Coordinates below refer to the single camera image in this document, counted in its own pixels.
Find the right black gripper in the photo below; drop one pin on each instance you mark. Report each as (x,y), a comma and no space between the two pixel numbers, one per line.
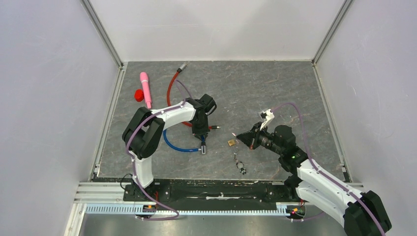
(251,137)

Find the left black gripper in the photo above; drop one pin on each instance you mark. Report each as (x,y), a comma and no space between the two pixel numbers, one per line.
(203,132)

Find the blue cable lock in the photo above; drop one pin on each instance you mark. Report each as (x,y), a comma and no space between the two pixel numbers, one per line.
(182,148)

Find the small black key bunch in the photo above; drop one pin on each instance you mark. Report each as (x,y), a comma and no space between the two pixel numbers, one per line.
(239,164)

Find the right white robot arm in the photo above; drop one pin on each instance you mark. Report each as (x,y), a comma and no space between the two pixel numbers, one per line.
(359,213)

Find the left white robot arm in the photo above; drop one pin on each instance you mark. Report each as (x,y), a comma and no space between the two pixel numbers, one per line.
(143,133)

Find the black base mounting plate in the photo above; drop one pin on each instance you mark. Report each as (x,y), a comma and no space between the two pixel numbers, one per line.
(211,194)

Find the red round cap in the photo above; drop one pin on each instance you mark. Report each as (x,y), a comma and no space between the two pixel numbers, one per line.
(139,95)

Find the pink cylindrical tube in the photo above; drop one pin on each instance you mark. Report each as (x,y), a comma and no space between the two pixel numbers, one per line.
(144,79)

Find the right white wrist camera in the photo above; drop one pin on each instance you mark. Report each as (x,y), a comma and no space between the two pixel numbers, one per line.
(267,116)

